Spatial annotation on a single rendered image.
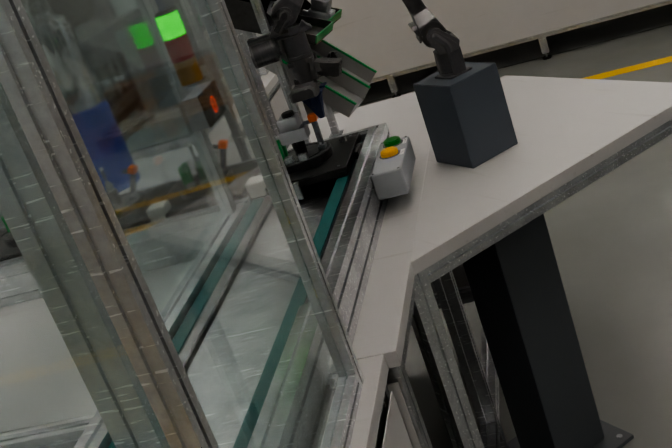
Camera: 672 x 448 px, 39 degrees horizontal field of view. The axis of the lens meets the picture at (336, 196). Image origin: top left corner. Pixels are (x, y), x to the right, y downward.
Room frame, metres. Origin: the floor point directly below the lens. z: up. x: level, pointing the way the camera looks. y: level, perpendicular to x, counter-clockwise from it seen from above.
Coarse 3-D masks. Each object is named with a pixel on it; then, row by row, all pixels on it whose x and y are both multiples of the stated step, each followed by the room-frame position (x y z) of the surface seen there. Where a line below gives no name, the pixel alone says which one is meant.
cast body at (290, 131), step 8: (288, 112) 2.12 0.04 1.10; (296, 112) 2.13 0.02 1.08; (280, 120) 2.11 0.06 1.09; (288, 120) 2.10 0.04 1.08; (296, 120) 2.10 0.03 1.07; (280, 128) 2.11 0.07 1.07; (288, 128) 2.10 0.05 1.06; (296, 128) 2.10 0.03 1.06; (304, 128) 2.10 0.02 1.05; (280, 136) 2.11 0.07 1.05; (288, 136) 2.10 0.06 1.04; (296, 136) 2.10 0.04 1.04; (304, 136) 2.09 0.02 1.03; (288, 144) 2.11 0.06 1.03
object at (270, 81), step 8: (264, 80) 3.74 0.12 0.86; (272, 80) 3.72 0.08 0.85; (272, 88) 3.72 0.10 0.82; (280, 88) 3.79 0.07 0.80; (272, 96) 3.69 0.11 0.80; (280, 96) 3.75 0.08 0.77; (272, 104) 3.62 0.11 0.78; (280, 104) 3.72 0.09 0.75; (280, 112) 3.68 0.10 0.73; (304, 112) 4.00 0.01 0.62; (304, 120) 3.96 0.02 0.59
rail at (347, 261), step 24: (360, 144) 2.11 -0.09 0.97; (360, 168) 1.96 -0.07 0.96; (360, 192) 1.81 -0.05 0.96; (360, 216) 1.71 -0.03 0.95; (336, 240) 1.61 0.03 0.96; (360, 240) 1.66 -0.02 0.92; (336, 264) 1.50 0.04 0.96; (360, 264) 1.60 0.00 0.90; (336, 288) 1.42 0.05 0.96; (360, 288) 1.55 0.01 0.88
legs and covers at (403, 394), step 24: (432, 288) 2.83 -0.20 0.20; (456, 288) 2.06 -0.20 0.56; (456, 312) 2.04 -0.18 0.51; (408, 336) 1.49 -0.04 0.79; (456, 336) 2.04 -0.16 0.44; (480, 360) 2.08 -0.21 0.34; (408, 384) 1.37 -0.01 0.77; (480, 384) 2.04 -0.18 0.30; (408, 408) 1.34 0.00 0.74; (480, 408) 2.04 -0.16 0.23; (408, 432) 1.34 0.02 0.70; (480, 432) 2.01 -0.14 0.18
